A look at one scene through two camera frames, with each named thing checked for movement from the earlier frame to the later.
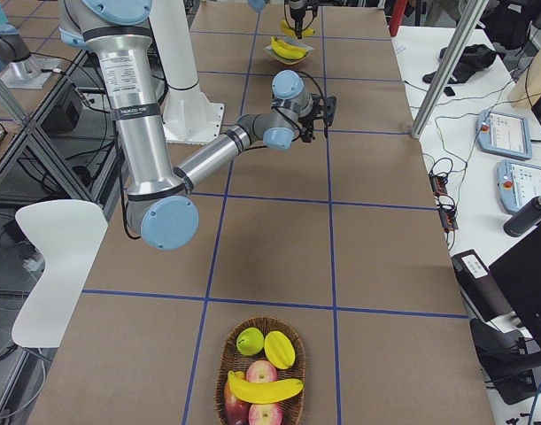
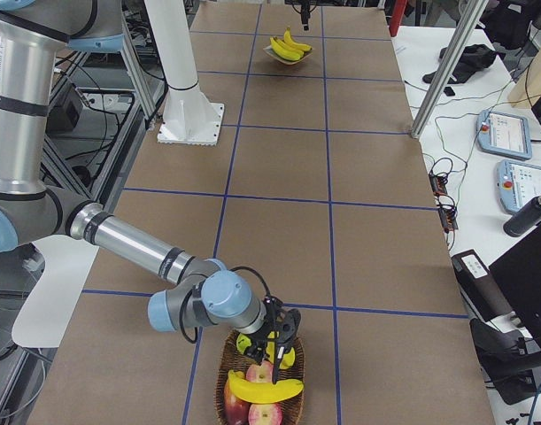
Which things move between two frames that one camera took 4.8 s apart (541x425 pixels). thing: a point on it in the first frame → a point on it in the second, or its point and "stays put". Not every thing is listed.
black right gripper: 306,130 → 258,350
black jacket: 473,57 stays put
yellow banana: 263,392 stays put
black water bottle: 529,214 stays put
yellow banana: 308,32 → 288,38
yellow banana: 285,50 stays put
